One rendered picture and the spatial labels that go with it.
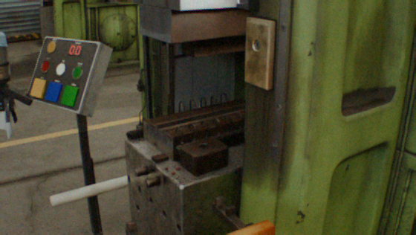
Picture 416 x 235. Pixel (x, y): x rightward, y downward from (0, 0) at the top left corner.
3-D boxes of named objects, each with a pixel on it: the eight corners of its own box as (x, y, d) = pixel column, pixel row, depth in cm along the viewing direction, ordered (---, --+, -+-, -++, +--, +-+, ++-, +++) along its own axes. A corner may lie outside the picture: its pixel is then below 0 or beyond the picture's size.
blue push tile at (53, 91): (56, 102, 157) (61, 84, 157) (44, 99, 160) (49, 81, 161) (59, 103, 158) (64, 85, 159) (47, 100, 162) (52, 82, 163)
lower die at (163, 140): (173, 161, 126) (172, 134, 123) (143, 137, 142) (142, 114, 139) (275, 131, 148) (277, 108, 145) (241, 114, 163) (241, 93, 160)
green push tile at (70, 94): (72, 107, 152) (78, 87, 153) (60, 103, 155) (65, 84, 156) (76, 108, 153) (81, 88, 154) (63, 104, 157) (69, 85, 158)
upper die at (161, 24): (171, 43, 113) (170, 9, 110) (140, 33, 129) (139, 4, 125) (281, 31, 135) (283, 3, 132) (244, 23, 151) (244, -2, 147)
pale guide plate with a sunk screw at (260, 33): (267, 90, 102) (270, 21, 96) (244, 81, 109) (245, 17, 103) (273, 88, 104) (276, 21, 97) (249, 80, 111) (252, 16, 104)
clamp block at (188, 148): (195, 177, 117) (195, 156, 114) (179, 165, 123) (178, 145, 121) (229, 166, 123) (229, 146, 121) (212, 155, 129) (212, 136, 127)
